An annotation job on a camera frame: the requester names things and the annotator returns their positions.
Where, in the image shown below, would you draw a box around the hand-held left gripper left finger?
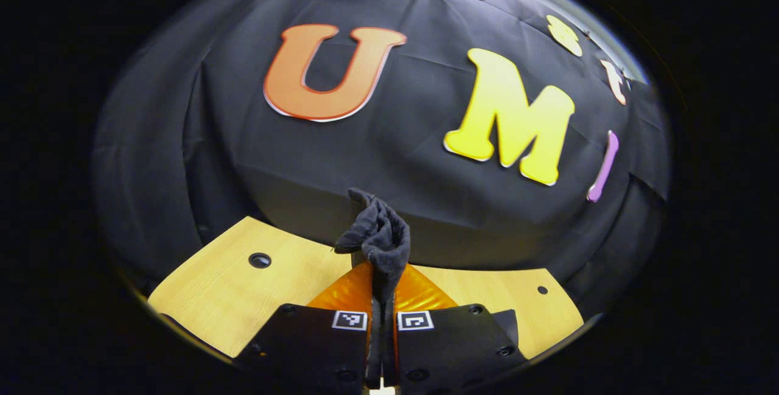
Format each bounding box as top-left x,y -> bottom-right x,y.
233,261 -> 373,385

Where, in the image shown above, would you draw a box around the black backdrop cloth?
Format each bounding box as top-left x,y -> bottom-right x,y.
91,0 -> 673,316

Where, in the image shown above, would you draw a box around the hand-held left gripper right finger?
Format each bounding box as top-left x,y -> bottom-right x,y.
394,263 -> 528,392

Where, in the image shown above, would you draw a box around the black jeans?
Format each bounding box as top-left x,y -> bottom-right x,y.
333,187 -> 412,383

